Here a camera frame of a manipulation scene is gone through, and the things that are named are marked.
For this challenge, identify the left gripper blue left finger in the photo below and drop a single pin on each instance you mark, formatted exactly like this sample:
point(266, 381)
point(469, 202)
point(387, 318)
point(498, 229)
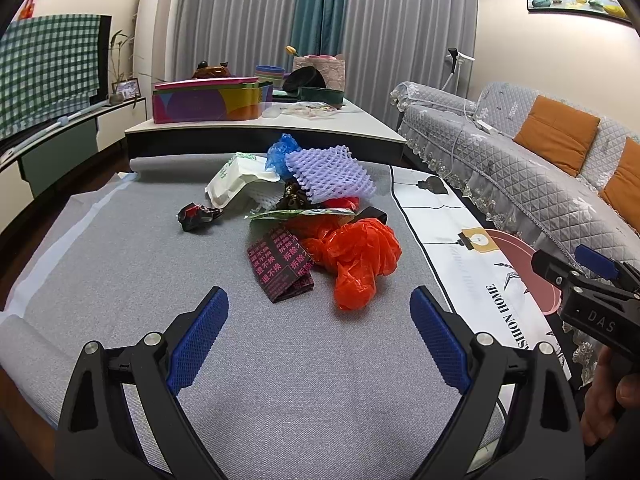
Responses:
point(191, 336)

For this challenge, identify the purple foam fruit net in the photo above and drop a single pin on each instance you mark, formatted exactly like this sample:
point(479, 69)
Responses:
point(329, 173)

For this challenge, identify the green snack packet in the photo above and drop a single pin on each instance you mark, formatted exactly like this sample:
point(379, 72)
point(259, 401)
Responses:
point(282, 215)

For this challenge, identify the dark red printed packet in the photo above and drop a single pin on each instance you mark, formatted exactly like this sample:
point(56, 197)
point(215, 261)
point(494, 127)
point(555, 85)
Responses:
point(281, 265)

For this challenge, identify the dark green round basket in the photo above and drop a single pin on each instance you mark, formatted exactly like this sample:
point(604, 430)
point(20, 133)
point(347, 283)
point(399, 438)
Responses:
point(331, 97)

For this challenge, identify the small photo frame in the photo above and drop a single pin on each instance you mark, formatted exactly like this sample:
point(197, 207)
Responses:
point(128, 89)

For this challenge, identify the orange cushion near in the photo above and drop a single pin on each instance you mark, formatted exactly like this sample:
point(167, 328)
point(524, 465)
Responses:
point(622, 192)

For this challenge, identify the orange plastic bag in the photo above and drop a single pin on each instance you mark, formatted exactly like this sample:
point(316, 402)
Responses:
point(355, 253)

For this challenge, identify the pink lace basket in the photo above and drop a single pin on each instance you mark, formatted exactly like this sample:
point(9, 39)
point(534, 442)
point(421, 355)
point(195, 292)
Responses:
point(332, 68)

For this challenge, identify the white coffee table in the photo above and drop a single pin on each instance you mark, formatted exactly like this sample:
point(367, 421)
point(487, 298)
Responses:
point(367, 138)

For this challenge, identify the clear plastic bag on table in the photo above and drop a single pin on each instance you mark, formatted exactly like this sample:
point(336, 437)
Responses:
point(301, 110)

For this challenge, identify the tv cabinet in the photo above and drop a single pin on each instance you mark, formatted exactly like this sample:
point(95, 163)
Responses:
point(32, 171)

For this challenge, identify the grey curtain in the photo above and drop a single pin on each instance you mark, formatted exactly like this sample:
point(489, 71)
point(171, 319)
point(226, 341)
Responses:
point(385, 42)

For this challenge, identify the orange cushion far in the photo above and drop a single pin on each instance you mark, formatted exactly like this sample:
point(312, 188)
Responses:
point(559, 134)

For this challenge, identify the pink trash bin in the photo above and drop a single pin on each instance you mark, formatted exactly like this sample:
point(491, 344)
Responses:
point(520, 255)

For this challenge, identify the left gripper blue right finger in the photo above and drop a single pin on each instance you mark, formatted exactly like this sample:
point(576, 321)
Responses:
point(436, 328)

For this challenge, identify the orange cushion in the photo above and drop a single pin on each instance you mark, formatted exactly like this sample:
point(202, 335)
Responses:
point(559, 134)
point(622, 192)

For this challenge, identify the stack of coloured bowls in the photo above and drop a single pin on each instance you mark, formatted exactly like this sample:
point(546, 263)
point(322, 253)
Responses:
point(270, 73)

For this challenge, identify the black red wrapper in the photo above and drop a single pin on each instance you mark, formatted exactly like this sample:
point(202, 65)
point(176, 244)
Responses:
point(195, 217)

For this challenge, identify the person's right hand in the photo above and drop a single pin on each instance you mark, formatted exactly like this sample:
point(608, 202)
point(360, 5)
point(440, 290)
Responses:
point(597, 419)

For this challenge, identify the dark leopard print cloth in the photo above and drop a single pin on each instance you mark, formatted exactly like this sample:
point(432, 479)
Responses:
point(294, 197)

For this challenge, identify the colourful storage box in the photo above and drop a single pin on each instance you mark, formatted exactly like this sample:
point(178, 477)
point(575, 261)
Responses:
point(210, 100)

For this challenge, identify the red plastic bag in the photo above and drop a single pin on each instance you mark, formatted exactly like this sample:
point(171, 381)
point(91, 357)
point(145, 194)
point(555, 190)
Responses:
point(351, 203)

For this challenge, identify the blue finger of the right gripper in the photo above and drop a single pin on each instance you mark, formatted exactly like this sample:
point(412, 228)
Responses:
point(596, 262)

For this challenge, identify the teal curtain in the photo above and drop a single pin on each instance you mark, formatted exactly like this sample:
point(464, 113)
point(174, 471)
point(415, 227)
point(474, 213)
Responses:
point(318, 27)

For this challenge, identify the white printed table cloth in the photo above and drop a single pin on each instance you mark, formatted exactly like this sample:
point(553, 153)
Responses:
point(478, 281)

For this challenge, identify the white air conditioner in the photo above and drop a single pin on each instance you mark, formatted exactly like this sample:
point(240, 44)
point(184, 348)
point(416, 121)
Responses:
point(150, 41)

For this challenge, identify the white wet wipes pack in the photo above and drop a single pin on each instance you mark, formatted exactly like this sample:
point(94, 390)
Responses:
point(240, 170)

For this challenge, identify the blue plastic bag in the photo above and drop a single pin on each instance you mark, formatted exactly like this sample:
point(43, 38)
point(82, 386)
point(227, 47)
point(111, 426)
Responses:
point(276, 155)

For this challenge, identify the grey quilted sofa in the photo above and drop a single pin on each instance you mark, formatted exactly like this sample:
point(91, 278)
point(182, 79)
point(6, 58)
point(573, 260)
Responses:
point(470, 144)

